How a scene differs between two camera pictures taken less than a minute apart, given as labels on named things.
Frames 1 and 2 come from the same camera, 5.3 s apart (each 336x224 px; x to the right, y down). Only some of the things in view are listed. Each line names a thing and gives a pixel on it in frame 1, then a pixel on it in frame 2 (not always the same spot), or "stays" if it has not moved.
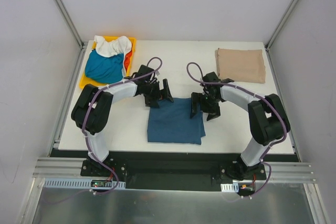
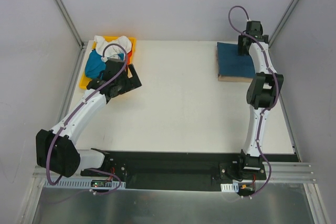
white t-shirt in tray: (122, 44) stays
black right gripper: (203, 104) → (243, 44)
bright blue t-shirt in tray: (107, 70) stays
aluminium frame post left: (63, 9) stays
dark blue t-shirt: (171, 123) → (230, 63)
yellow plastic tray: (115, 39) stays
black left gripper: (159, 95) → (134, 77)
